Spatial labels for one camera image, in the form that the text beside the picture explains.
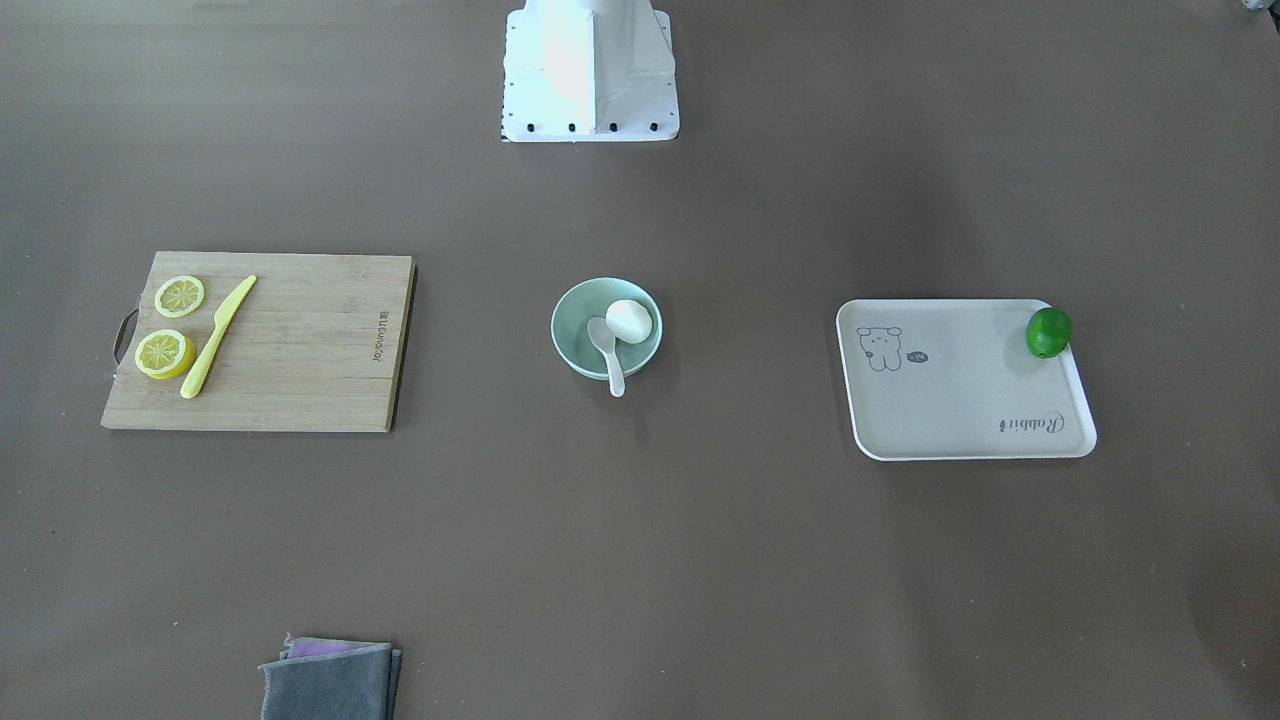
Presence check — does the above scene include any white ceramic spoon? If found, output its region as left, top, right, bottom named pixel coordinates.
left=588, top=316, right=625, bottom=398

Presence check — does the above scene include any pale green bowl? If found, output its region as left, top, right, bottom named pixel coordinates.
left=550, top=277, right=664, bottom=380

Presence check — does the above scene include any white rectangular tray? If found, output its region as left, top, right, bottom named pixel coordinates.
left=835, top=299, right=1097, bottom=462

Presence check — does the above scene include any bamboo cutting board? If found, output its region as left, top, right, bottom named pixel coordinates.
left=101, top=251, right=416, bottom=433

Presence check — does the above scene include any green lime toy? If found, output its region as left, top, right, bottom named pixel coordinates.
left=1025, top=306, right=1073, bottom=359

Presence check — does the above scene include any yellow plastic knife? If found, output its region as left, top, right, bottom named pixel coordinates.
left=180, top=275, right=259, bottom=398

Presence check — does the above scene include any grey folded cloth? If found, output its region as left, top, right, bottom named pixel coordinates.
left=259, top=634, right=402, bottom=719

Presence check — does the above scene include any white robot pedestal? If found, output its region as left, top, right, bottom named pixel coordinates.
left=500, top=1, right=681, bottom=143

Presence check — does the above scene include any lemon half near handle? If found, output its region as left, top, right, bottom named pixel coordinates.
left=134, top=328, right=198, bottom=380

